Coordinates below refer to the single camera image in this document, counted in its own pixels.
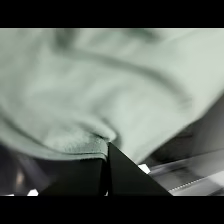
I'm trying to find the silver frame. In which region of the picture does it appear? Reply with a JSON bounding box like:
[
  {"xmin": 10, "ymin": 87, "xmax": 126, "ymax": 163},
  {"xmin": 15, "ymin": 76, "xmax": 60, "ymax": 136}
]
[{"xmin": 148, "ymin": 149, "xmax": 224, "ymax": 197}]

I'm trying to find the pale green shirt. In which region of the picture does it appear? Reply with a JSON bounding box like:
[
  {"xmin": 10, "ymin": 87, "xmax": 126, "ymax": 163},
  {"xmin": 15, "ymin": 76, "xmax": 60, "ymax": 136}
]
[{"xmin": 0, "ymin": 28, "xmax": 224, "ymax": 165}]

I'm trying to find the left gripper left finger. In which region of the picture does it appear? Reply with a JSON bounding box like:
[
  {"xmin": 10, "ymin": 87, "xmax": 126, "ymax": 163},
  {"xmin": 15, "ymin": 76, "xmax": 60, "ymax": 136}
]
[{"xmin": 39, "ymin": 156, "xmax": 108, "ymax": 197}]

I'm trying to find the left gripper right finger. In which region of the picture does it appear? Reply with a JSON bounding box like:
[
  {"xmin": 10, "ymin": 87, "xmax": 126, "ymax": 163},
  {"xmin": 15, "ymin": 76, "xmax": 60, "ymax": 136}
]
[{"xmin": 107, "ymin": 142, "xmax": 173, "ymax": 197}]

